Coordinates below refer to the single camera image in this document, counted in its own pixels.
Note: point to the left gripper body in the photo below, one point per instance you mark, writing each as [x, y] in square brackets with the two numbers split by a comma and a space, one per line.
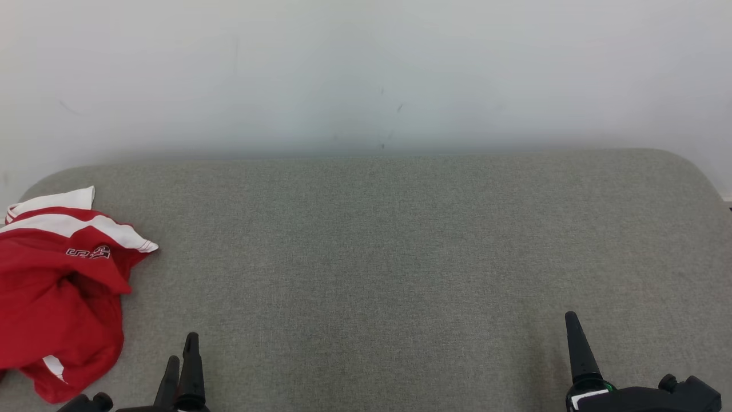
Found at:
[148, 409]

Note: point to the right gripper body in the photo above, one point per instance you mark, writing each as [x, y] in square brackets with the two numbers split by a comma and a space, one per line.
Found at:
[623, 400]

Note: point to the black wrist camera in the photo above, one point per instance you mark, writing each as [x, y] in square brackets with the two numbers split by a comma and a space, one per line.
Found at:
[94, 403]
[692, 395]

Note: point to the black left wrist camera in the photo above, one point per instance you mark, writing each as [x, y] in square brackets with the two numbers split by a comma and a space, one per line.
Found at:
[94, 403]

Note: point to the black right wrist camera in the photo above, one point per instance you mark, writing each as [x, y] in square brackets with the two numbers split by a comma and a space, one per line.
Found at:
[692, 395]

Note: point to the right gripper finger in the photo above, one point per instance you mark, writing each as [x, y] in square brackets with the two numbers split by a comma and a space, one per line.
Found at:
[580, 352]

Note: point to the red white Bulls jersey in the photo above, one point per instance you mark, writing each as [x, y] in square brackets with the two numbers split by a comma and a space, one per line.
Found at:
[57, 332]

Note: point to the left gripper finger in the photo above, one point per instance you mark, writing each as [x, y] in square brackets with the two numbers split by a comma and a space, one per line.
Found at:
[168, 383]
[193, 372]

